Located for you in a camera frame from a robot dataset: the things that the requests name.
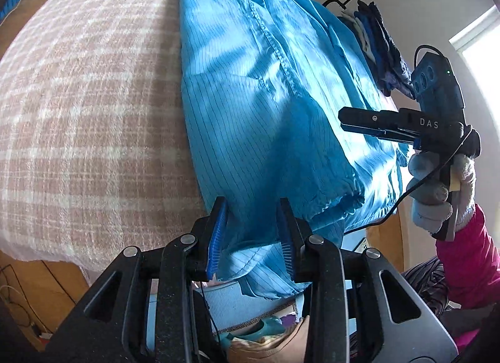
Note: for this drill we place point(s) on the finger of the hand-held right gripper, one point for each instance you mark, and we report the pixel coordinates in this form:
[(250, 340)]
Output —
[(402, 137), (363, 115)]

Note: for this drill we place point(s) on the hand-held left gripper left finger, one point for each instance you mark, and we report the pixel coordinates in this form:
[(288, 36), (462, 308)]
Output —
[(217, 238)]

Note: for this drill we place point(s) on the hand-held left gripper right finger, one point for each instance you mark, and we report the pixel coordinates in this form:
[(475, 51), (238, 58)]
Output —
[(287, 246)]

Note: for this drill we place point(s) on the blue striped coat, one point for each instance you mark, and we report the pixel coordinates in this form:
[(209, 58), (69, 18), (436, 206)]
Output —
[(242, 113)]

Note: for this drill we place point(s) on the person's right forearm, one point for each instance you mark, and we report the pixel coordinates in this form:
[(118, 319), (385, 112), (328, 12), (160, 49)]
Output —
[(468, 261)]

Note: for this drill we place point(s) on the person's right hand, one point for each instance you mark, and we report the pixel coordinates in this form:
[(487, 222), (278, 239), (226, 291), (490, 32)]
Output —
[(427, 195)]

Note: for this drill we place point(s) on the light blue rug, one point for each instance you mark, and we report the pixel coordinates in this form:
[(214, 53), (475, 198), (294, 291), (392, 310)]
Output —
[(234, 300)]

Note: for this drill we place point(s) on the navy quilted jacket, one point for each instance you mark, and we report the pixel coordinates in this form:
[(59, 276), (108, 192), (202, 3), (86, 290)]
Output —
[(386, 54)]

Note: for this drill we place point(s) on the window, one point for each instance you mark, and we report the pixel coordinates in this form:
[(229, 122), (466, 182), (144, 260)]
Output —
[(484, 58)]

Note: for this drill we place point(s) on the teal shoe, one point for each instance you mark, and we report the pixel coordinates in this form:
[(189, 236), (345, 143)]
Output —
[(265, 328)]

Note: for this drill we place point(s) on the white folded garment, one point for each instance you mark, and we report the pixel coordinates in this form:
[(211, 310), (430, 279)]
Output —
[(357, 29)]

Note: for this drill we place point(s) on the tan cloth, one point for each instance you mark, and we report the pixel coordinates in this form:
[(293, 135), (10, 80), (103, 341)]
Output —
[(273, 351)]

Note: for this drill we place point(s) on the person's striped pants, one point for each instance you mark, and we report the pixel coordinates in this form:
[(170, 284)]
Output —
[(425, 281)]

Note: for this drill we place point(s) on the pink plaid blanket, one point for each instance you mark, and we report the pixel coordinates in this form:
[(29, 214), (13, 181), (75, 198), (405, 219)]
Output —
[(97, 113)]

